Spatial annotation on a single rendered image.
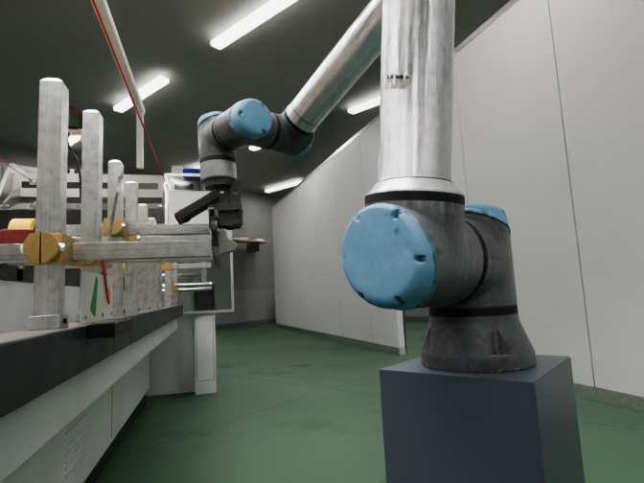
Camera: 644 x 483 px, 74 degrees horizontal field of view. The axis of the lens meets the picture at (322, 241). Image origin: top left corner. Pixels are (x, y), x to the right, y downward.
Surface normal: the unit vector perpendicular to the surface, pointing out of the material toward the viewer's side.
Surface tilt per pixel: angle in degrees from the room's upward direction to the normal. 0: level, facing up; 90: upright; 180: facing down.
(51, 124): 90
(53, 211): 90
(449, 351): 70
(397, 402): 90
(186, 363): 90
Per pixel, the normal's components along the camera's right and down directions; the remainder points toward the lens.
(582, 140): -0.94, 0.00
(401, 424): -0.64, -0.06
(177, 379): 0.25, -0.13
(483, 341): -0.21, -0.44
